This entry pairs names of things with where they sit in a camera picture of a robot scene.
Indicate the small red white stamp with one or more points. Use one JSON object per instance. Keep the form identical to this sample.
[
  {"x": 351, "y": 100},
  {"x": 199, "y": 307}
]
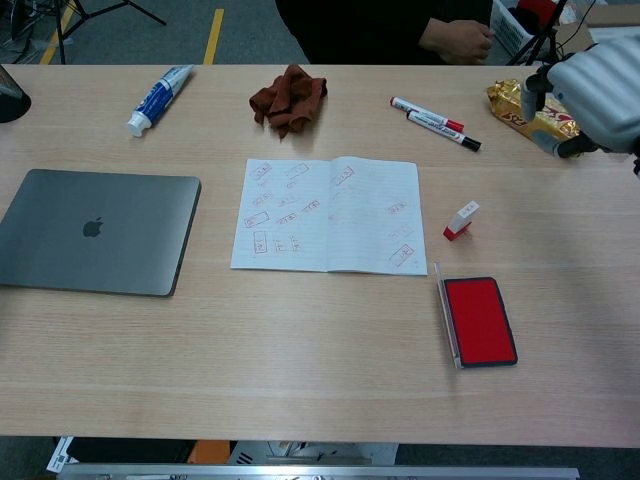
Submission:
[{"x": 462, "y": 220}]

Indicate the grey laptop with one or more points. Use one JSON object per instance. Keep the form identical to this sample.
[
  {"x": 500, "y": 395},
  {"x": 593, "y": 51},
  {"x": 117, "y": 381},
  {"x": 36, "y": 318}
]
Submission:
[{"x": 95, "y": 230}]

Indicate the orange object under table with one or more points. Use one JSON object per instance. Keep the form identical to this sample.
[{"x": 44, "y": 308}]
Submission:
[{"x": 210, "y": 452}]

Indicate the red object in basket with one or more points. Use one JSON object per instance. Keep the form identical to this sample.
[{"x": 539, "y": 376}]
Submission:
[{"x": 537, "y": 9}]

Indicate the blue white toothpaste tube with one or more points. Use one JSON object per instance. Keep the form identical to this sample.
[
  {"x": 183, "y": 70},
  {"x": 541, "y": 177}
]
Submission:
[{"x": 157, "y": 97}]

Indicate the gold snack package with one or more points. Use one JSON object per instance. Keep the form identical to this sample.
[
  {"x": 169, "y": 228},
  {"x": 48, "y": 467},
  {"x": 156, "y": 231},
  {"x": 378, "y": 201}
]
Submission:
[{"x": 505, "y": 97}]

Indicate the cardboard box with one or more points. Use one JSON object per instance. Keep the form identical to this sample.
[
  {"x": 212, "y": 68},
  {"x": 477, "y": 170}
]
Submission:
[{"x": 575, "y": 35}]

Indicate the black rounded object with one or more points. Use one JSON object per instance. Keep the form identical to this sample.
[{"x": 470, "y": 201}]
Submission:
[{"x": 11, "y": 102}]

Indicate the brown crumpled cloth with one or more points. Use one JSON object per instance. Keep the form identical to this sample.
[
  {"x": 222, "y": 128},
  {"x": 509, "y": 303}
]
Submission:
[{"x": 290, "y": 102}]

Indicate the red ink pad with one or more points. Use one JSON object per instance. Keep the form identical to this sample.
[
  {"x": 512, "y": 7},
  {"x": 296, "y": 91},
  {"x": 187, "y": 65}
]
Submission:
[{"x": 480, "y": 322}]

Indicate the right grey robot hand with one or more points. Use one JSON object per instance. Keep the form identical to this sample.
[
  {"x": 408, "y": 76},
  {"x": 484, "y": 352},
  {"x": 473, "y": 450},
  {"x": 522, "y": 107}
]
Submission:
[{"x": 605, "y": 95}]

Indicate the red capped whiteboard marker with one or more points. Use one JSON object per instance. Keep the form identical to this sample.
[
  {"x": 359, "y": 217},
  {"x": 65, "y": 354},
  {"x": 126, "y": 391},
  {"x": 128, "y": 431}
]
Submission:
[{"x": 407, "y": 105}]

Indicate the aluminium rail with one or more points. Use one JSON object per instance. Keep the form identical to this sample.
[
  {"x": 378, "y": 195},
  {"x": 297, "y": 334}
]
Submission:
[{"x": 300, "y": 474}]

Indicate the bystander bare hand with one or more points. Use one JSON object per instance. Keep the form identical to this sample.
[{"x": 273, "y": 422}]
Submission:
[{"x": 462, "y": 42}]

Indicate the white plastic basket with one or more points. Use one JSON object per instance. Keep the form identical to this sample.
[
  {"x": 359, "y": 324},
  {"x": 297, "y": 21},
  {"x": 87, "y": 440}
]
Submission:
[{"x": 510, "y": 25}]

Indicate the open lined notebook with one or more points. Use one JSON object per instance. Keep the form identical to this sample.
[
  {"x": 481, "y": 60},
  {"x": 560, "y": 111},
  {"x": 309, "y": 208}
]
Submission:
[{"x": 360, "y": 225}]

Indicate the person in black clothes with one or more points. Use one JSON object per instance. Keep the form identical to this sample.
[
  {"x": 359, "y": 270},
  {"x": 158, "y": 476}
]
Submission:
[{"x": 360, "y": 30}]

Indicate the black tripod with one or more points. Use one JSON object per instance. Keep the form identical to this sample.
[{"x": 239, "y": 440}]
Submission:
[
  {"x": 62, "y": 30},
  {"x": 537, "y": 42}
]

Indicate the black capped whiteboard marker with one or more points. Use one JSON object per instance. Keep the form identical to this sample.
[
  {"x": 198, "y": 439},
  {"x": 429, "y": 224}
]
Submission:
[{"x": 440, "y": 129}]

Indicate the white label sheet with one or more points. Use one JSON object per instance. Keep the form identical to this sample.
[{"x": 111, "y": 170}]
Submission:
[{"x": 59, "y": 455}]

